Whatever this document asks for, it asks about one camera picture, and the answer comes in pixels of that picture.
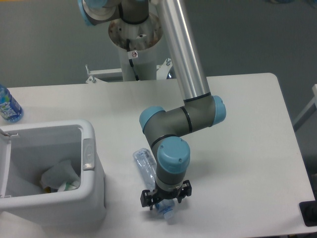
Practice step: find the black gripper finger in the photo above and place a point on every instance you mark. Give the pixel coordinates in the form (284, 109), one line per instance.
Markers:
(149, 198)
(185, 191)

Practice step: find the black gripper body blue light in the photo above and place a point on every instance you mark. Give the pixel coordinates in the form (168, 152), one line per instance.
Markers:
(160, 194)

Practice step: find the crushed clear plastic bottle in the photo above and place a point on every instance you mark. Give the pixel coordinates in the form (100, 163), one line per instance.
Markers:
(147, 168)

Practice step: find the white paper carton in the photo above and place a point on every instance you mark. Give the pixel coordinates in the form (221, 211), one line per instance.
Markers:
(61, 177)

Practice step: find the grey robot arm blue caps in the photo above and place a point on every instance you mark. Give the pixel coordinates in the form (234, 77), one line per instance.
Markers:
(164, 129)

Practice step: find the white plastic trash can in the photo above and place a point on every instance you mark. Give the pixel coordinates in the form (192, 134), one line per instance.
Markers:
(28, 150)

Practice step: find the trash inside can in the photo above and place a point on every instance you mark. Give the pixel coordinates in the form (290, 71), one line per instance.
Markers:
(47, 189)

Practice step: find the black clamp at table edge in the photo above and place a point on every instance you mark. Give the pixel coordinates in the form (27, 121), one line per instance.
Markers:
(309, 212)

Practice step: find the blue labelled water bottle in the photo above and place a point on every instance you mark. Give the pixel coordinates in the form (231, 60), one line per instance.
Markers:
(10, 109)

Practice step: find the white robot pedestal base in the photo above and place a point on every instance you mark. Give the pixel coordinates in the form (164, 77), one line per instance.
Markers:
(137, 49)

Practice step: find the white frame at right edge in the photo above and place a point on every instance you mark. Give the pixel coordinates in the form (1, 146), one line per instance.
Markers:
(307, 111)

